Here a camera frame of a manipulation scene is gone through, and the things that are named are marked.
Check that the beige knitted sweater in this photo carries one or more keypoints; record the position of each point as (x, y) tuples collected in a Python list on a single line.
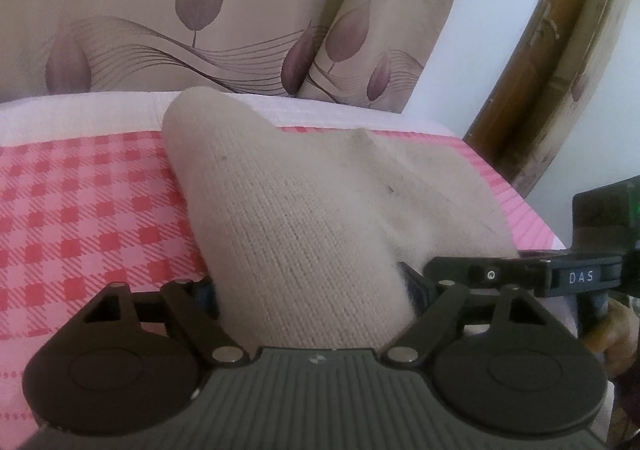
[(310, 230)]

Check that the wooden door frame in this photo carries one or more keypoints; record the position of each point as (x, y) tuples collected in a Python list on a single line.
[(545, 79)]

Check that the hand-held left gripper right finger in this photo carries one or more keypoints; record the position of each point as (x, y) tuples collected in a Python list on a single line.
[(413, 288)]

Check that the person's right hand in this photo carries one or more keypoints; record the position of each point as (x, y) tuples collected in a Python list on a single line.
[(622, 335)]

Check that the beige leaf print curtain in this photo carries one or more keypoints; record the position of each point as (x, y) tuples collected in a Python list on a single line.
[(150, 4)]

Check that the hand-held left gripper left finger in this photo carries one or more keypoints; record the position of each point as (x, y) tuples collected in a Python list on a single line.
[(207, 299)]

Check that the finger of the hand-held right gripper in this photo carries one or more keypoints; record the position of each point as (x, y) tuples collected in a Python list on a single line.
[(480, 274)]

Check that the pink checked bed sheet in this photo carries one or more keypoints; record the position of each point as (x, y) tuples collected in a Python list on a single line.
[(75, 210)]

